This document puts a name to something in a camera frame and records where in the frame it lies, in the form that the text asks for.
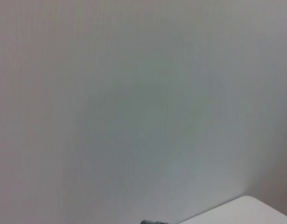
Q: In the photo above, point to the blue denim shorts with print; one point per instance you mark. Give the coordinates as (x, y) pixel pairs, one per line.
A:
(155, 222)

